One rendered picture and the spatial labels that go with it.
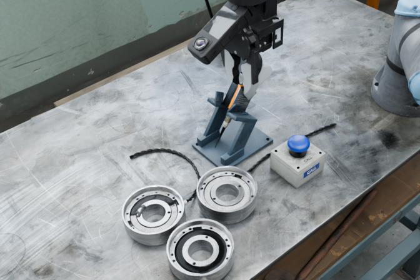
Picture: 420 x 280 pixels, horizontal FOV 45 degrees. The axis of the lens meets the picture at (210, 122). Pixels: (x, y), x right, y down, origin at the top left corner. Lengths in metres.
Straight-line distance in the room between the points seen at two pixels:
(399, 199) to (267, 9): 0.62
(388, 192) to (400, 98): 0.29
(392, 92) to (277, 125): 0.24
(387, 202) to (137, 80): 0.65
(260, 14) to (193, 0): 1.95
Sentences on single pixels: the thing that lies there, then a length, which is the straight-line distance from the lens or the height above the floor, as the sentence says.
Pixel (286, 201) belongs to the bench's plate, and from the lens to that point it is 0.91.
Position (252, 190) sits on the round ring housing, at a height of 0.83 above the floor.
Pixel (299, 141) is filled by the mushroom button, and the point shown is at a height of 0.87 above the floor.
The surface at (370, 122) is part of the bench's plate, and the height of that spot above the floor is 0.80.
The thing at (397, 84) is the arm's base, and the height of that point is 0.86.
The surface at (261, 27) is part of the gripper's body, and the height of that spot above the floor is 1.06.
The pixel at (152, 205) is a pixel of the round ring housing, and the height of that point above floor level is 0.83.
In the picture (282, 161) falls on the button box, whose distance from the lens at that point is 0.92.
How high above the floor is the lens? 1.50
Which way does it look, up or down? 41 degrees down
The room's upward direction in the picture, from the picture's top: 4 degrees counter-clockwise
